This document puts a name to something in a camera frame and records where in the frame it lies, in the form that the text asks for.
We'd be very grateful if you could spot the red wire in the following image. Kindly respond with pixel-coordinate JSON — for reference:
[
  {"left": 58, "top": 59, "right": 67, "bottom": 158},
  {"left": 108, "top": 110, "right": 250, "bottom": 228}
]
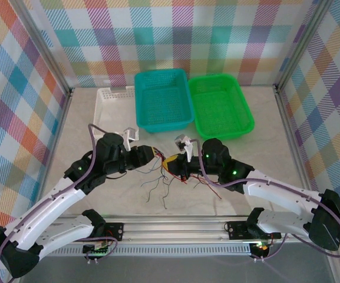
[{"left": 166, "top": 172, "right": 223, "bottom": 200}]

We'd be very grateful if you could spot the green plastic basket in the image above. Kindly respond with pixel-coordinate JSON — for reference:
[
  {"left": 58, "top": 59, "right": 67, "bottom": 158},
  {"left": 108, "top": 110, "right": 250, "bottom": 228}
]
[{"left": 188, "top": 74, "right": 255, "bottom": 142}]

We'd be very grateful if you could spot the white plastic basket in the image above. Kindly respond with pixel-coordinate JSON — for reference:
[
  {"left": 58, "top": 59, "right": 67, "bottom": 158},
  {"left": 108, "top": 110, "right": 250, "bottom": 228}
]
[{"left": 94, "top": 86, "right": 140, "bottom": 142}]

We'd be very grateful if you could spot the teal plastic basket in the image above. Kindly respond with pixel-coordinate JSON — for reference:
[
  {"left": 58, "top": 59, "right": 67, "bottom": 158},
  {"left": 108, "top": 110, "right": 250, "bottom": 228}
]
[{"left": 134, "top": 68, "right": 194, "bottom": 134}]

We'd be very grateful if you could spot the small circuit board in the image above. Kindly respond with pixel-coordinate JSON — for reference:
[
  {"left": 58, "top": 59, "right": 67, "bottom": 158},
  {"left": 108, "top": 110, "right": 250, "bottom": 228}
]
[
  {"left": 250, "top": 240, "right": 282, "bottom": 251},
  {"left": 82, "top": 240, "right": 113, "bottom": 255}
]

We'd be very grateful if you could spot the aluminium side rail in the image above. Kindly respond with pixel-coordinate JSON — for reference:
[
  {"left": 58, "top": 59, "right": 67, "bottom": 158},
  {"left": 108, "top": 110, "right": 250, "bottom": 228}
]
[
  {"left": 273, "top": 84, "right": 313, "bottom": 192},
  {"left": 41, "top": 88, "right": 75, "bottom": 192}
]

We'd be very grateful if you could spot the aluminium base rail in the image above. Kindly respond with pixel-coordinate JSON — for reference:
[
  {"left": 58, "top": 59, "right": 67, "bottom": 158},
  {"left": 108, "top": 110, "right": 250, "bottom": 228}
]
[{"left": 48, "top": 216, "right": 306, "bottom": 244}]

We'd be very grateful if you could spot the slotted grey cable duct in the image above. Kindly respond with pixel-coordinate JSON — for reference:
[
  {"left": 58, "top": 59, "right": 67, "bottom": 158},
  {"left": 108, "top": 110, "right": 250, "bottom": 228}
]
[{"left": 28, "top": 243, "right": 255, "bottom": 258}]

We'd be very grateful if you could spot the aluminium frame post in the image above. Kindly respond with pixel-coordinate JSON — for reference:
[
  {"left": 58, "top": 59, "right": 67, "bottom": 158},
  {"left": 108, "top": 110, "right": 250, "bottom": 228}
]
[
  {"left": 12, "top": 0, "right": 73, "bottom": 95},
  {"left": 272, "top": 0, "right": 334, "bottom": 89}
]

